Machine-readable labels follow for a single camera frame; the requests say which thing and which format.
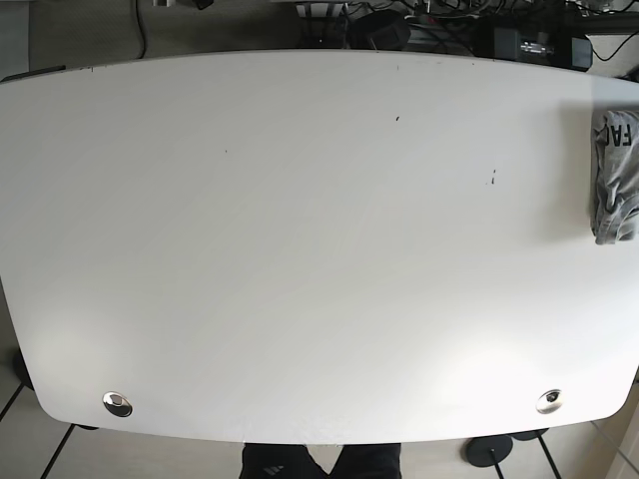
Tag grey T-shirt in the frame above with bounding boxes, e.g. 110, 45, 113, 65
590, 110, 638, 245

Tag table grommet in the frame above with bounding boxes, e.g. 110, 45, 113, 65
102, 391, 133, 418
535, 389, 564, 415

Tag right table grommet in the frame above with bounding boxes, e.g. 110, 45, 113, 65
535, 389, 564, 415

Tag black power adapter box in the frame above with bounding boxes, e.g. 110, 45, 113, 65
492, 28, 594, 72

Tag left table grommet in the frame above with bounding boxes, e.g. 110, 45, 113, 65
102, 391, 133, 418

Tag black round stand base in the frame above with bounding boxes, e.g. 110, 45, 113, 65
463, 435, 513, 468

